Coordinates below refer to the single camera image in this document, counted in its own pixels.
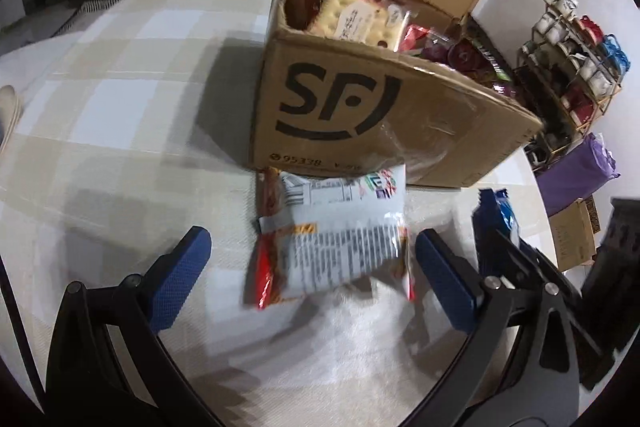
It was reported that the blue Oreo bag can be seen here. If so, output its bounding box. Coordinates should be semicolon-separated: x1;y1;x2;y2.
472;188;521;251

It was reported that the white red chips bag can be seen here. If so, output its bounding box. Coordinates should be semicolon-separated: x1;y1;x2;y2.
255;165;414;310

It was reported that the purple candy bag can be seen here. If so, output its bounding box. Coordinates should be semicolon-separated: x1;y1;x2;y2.
419;32;516;100

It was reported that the red cookie snack bag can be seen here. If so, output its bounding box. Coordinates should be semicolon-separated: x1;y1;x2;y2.
398;24;440;56

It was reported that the biscuit cracker pack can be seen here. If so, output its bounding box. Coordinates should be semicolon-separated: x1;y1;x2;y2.
306;0;411;51

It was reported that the shoe rack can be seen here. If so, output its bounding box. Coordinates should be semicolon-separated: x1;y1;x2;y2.
514;0;630;172

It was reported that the SF cardboard box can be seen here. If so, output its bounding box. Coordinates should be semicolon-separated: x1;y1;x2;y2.
250;0;541;188

